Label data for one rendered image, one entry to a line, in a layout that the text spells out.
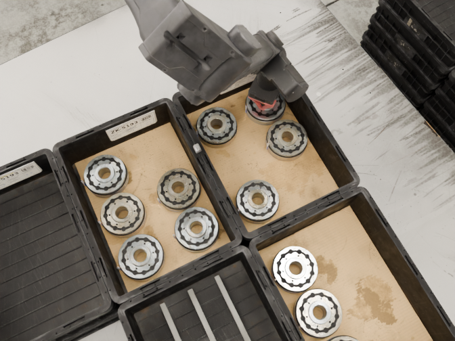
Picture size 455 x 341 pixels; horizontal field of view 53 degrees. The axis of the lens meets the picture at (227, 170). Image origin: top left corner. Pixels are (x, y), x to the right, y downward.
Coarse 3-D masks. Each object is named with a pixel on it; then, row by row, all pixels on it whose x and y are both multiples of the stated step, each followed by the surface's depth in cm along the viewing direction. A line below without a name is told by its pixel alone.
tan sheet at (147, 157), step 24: (120, 144) 117; (144, 144) 117; (168, 144) 117; (144, 168) 114; (168, 168) 115; (192, 168) 115; (144, 192) 112; (120, 216) 110; (168, 216) 110; (216, 216) 110; (120, 240) 108; (168, 240) 108; (168, 264) 106
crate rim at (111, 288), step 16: (128, 112) 109; (144, 112) 109; (176, 112) 109; (96, 128) 107; (64, 144) 106; (192, 144) 106; (64, 176) 103; (208, 176) 103; (80, 208) 100; (224, 208) 101; (240, 240) 98; (96, 256) 97; (208, 256) 97; (176, 272) 96; (112, 288) 94; (144, 288) 94
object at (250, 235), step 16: (176, 96) 110; (304, 96) 111; (192, 128) 108; (320, 128) 109; (336, 144) 107; (208, 160) 106; (352, 176) 104; (224, 192) 102; (336, 192) 104; (304, 208) 101; (240, 224) 100; (272, 224) 101
